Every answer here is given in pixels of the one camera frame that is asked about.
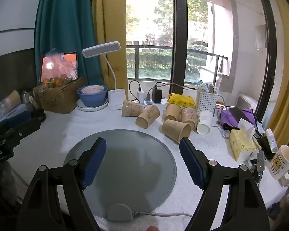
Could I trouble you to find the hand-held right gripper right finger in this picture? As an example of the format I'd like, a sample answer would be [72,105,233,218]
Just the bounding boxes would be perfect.
[179,137,271,231]

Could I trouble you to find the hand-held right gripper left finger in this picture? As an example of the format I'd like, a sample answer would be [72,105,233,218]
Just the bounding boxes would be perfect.
[16,137,108,231]

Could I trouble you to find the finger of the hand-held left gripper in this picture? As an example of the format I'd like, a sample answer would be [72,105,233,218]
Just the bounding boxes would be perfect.
[8,117,42,139]
[1,109,46,129]

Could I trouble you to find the white paper cup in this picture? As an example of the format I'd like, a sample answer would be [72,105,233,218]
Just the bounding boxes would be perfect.
[197,111,214,135]

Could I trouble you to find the brown pink printed paper cup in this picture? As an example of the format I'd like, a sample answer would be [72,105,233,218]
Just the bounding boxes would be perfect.
[181,106,198,130]

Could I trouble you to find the plastic-wrapped paper cups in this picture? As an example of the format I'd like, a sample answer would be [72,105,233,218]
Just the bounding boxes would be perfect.
[0,90,22,116]

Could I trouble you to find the round grey heating mat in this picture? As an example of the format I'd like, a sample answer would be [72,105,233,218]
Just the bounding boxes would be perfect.
[63,129,177,218]

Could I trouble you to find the cardboard box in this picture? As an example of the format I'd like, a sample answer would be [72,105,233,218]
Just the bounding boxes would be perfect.
[33,77,87,114]

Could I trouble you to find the yellow tissue box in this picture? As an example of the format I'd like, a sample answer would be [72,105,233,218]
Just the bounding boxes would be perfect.
[229,118,260,162]

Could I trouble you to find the white mat controller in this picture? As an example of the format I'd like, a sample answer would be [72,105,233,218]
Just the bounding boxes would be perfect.
[108,204,133,221]

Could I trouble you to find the white plate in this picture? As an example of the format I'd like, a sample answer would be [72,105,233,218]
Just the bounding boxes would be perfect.
[76,97,109,112]

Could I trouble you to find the purple bag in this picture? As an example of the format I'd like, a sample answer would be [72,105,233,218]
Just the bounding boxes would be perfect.
[220,108,259,130]

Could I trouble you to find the small white box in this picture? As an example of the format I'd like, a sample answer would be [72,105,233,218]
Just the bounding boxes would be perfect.
[214,103,226,118]

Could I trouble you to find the plastic bag of fruit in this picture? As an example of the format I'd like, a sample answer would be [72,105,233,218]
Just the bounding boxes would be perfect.
[41,49,79,89]

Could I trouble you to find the blue bowl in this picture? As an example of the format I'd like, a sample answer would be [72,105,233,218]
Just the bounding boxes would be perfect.
[77,85,109,108]

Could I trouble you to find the white plastic basket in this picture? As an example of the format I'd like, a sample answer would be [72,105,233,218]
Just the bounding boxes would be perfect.
[197,88,219,115]

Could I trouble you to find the yellow snack packet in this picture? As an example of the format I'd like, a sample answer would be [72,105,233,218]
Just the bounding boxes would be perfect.
[167,93,196,108]

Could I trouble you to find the white desk lamp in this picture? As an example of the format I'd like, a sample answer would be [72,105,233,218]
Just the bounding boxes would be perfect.
[82,41,126,111]

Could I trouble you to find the black wallet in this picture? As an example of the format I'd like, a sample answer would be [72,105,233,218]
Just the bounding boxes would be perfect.
[229,107,246,124]

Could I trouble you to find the pink bowl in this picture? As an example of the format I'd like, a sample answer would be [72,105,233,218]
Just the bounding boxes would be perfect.
[81,85,105,95]

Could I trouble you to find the black device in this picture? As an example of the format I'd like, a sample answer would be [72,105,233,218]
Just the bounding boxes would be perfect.
[256,137,275,161]

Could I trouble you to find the white power strip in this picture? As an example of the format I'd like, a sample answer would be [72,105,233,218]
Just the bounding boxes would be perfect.
[129,99,169,109]

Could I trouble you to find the black charger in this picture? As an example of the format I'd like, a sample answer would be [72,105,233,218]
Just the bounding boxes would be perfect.
[152,88,163,103]

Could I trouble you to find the white tube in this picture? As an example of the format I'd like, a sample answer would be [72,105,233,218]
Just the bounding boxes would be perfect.
[265,128,279,153]

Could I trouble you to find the white bear mug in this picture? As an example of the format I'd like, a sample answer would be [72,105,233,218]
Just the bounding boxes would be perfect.
[269,144,289,186]

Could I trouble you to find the teal curtain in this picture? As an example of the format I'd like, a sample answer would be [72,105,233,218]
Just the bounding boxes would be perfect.
[34,0,104,87]

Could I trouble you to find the balcony railing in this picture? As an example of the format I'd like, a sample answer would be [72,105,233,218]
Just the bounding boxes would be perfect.
[126,44,228,83]

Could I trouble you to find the yellow curtain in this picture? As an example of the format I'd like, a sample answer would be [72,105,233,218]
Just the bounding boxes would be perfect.
[92,0,128,99]
[265,0,289,147]

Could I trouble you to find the white mat cable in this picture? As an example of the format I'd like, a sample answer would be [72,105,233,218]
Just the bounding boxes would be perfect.
[132,211,193,218]

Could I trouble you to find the black cable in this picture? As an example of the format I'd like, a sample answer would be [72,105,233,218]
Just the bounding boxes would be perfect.
[129,80,142,101]

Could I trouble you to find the grey charger cable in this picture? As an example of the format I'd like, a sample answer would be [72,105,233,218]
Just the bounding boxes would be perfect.
[155,82,201,90]

